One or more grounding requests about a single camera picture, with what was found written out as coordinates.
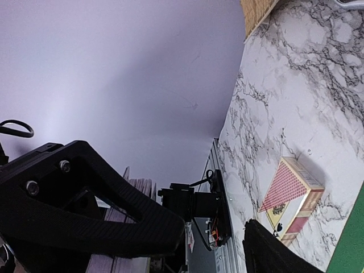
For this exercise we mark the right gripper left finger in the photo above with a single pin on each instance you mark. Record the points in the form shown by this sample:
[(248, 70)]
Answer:
[(67, 197)]

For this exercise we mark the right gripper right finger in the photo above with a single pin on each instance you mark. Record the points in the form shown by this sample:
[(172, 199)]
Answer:
[(264, 253)]

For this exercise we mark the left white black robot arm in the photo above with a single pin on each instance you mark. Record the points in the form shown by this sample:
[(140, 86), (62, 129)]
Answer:
[(188, 204)]

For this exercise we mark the playing card box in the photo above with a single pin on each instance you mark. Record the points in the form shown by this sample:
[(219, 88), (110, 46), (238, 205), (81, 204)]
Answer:
[(289, 201)]

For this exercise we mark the round green poker mat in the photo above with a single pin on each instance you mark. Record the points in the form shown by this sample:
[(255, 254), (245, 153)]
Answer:
[(348, 255)]

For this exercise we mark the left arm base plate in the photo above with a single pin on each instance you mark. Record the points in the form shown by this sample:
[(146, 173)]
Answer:
[(221, 221)]

